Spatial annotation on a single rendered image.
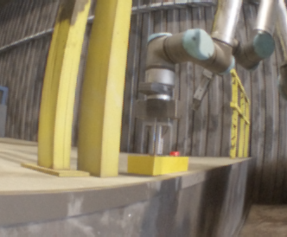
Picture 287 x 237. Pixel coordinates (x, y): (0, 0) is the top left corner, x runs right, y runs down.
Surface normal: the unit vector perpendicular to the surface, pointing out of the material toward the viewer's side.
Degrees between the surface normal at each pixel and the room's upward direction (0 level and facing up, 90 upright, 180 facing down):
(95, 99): 90
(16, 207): 90
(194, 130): 90
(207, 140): 90
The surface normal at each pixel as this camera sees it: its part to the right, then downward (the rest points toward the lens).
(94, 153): -0.48, -0.13
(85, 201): 0.88, 0.00
